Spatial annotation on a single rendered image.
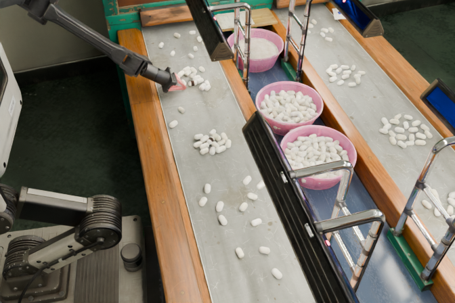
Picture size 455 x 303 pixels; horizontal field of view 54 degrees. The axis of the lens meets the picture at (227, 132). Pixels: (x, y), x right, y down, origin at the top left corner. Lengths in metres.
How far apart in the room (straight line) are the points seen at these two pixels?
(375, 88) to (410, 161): 0.42
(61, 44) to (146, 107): 1.56
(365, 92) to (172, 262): 1.08
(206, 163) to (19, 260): 0.67
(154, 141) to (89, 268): 0.50
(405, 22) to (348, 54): 1.97
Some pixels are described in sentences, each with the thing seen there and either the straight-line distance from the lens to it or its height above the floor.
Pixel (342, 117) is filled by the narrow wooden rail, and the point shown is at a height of 0.76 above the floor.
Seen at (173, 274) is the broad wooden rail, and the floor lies 0.76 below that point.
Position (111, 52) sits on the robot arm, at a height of 0.97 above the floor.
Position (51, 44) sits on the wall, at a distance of 3.25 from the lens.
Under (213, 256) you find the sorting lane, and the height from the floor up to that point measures 0.74.
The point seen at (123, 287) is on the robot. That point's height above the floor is 0.47.
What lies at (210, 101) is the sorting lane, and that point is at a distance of 1.82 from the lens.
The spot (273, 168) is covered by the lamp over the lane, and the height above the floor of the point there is 1.09.
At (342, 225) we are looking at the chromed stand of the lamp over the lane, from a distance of 0.99.
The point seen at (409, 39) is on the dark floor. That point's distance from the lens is 3.88.
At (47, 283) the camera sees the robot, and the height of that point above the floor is 0.53.
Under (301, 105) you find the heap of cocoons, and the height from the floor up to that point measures 0.72.
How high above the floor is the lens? 1.90
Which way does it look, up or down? 44 degrees down
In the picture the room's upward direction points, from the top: straight up
